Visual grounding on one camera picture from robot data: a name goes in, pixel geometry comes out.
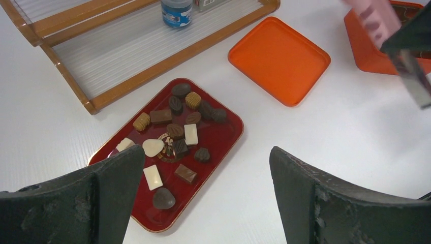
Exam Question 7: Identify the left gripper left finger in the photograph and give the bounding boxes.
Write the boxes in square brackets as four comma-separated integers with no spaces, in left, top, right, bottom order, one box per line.
[1,145,145,243]

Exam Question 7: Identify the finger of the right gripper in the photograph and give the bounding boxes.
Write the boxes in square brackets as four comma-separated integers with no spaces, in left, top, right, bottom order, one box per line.
[380,3,430,109]

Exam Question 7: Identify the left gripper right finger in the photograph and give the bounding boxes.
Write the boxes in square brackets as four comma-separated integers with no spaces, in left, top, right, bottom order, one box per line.
[269,146,430,243]

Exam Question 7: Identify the pink tongs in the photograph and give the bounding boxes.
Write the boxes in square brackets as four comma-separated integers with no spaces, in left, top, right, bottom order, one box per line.
[343,0,402,49]

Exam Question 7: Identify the dark round chocolate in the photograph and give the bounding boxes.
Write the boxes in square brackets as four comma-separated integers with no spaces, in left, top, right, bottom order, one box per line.
[152,187,176,210]

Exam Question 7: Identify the white heart chocolate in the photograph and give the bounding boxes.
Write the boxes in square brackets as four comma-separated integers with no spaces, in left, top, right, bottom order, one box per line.
[142,139,164,158]

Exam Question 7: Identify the white chocolate piece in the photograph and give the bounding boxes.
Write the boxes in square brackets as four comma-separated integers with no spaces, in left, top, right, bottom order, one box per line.
[184,124,199,146]

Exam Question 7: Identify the orange compartment box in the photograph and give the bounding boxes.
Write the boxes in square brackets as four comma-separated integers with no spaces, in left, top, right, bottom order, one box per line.
[344,1,424,75]

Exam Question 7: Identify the dark red tray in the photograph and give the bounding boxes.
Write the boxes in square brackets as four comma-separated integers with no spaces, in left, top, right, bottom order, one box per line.
[88,78,244,233]

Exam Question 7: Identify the orange box lid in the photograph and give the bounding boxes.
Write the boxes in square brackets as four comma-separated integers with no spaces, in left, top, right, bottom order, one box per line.
[228,17,331,107]

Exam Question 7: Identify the wooden three-tier shelf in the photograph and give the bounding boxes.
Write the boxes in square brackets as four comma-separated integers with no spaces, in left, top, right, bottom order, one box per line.
[1,1,281,115]

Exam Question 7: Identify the blue lidded jar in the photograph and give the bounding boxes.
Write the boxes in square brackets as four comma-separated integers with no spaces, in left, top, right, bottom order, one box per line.
[160,0,193,28]

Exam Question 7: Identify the white red small box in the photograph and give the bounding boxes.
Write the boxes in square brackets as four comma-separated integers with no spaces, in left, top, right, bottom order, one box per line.
[194,0,225,12]

